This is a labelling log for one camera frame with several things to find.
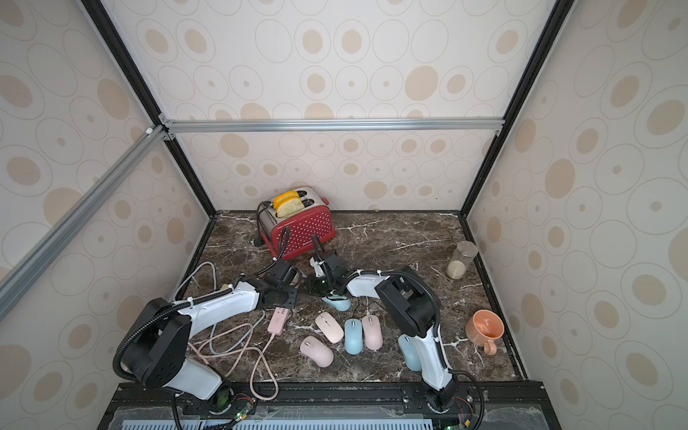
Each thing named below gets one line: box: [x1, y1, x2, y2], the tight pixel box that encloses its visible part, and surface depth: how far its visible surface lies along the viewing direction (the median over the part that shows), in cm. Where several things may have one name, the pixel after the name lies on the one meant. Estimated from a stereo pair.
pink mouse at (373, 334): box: [361, 313, 384, 351], surface depth 85 cm
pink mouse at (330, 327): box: [314, 311, 344, 344], surface depth 87 cm
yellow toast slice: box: [273, 190, 305, 218], surface depth 96 cm
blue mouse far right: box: [398, 333, 422, 372], surface depth 82 cm
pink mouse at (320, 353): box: [299, 335, 335, 368], surface depth 82 cm
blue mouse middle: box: [344, 318, 364, 356], surface depth 85 cm
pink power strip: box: [266, 306, 291, 334], surface depth 88 cm
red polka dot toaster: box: [258, 187, 336, 259], surface depth 99 cm
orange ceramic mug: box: [464, 309, 505, 356], surface depth 82 cm
